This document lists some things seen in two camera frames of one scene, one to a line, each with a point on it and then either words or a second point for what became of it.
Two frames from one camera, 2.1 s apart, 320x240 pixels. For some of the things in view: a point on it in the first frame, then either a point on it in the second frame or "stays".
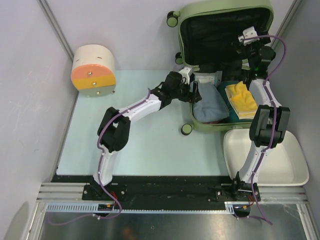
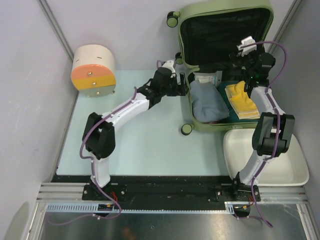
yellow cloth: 242,101 stays
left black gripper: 194,96 → 180,90
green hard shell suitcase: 214,36 stays
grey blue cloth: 212,107 stays
